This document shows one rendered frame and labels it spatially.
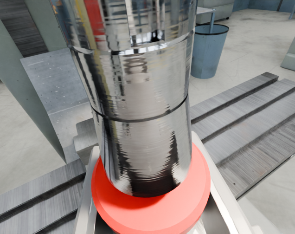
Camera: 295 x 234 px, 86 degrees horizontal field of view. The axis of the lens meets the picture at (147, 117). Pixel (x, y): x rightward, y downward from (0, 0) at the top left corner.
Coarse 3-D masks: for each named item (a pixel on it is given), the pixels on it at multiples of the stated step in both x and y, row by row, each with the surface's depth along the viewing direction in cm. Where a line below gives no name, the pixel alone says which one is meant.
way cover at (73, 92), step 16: (64, 48) 44; (32, 64) 42; (64, 64) 45; (32, 80) 42; (48, 80) 44; (64, 80) 45; (80, 80) 47; (48, 96) 44; (64, 96) 46; (80, 96) 48; (48, 112) 45; (64, 112) 46; (80, 112) 47; (64, 128) 46; (64, 144) 45
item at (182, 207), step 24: (192, 144) 7; (96, 168) 6; (192, 168) 6; (96, 192) 6; (120, 192) 6; (168, 192) 6; (192, 192) 5; (120, 216) 5; (144, 216) 5; (168, 216) 5; (192, 216) 5
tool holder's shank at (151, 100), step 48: (96, 0) 2; (144, 0) 2; (192, 0) 2; (96, 48) 2; (144, 48) 2; (192, 48) 3; (96, 96) 3; (144, 96) 3; (144, 144) 3; (144, 192) 4
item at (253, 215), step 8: (240, 200) 34; (248, 200) 34; (248, 208) 32; (256, 208) 32; (248, 216) 31; (256, 216) 31; (264, 216) 31; (264, 224) 30; (272, 224) 30; (264, 232) 29; (272, 232) 29; (280, 232) 29
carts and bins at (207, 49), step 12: (204, 12) 190; (204, 24) 226; (216, 24) 221; (204, 36) 197; (216, 36) 194; (204, 48) 206; (216, 48) 205; (192, 60) 230; (204, 60) 217; (216, 60) 219; (192, 72) 241; (204, 72) 229
